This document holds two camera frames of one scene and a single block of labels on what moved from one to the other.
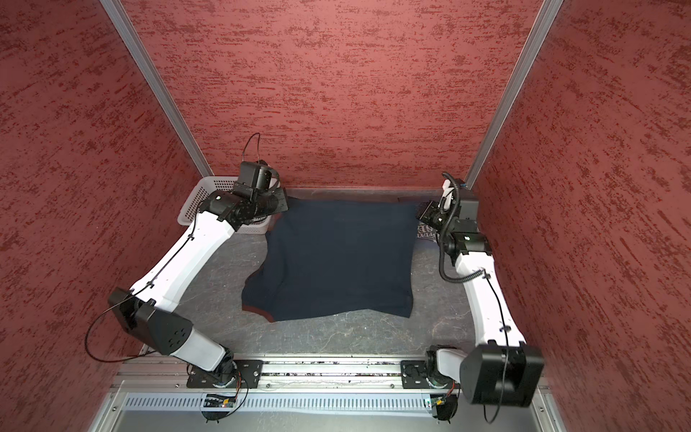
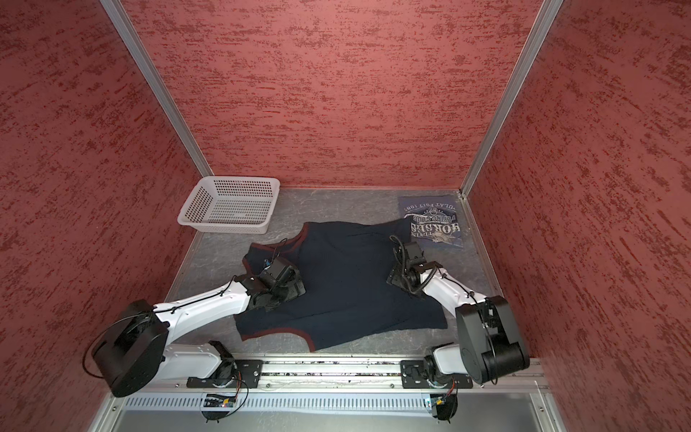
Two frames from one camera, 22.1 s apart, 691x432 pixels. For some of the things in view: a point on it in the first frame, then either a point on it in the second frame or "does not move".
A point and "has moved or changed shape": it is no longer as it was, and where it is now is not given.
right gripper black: (425, 214) to (394, 274)
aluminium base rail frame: (166, 376) does not move
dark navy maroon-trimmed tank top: (333, 254) has moved or changed shape
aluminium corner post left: (148, 68) does not move
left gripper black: (282, 205) to (293, 292)
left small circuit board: (216, 400) does not move
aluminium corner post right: (546, 16) does not move
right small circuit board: (436, 400) does not move
